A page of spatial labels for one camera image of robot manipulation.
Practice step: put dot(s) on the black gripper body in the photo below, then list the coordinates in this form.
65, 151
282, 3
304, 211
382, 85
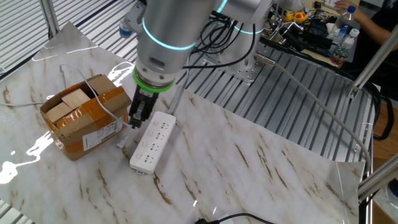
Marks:
144, 101

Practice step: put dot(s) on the white four-socket power strip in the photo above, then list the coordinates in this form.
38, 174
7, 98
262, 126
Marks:
152, 146

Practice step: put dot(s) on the clear bottle white cap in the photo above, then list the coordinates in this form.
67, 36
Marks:
343, 49

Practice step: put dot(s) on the cardboard box with orange tape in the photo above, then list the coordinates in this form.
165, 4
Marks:
77, 143

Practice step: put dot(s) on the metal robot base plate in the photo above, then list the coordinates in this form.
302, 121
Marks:
245, 74

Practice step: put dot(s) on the marble pattern table mat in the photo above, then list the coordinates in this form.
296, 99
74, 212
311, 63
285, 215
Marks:
233, 174

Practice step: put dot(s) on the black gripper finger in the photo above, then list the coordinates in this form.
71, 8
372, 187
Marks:
133, 121
141, 119

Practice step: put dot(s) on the clear bottle blue cap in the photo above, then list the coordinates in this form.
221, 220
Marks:
342, 21

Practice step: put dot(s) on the seated person's hand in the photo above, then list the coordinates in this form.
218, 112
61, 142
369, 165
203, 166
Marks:
346, 4

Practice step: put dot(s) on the aluminium frame post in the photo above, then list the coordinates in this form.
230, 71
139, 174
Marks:
377, 177
373, 63
49, 17

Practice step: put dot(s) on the seated person's forearm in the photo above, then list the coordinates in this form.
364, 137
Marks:
373, 28

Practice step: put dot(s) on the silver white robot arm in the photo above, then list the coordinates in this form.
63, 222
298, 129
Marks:
168, 31

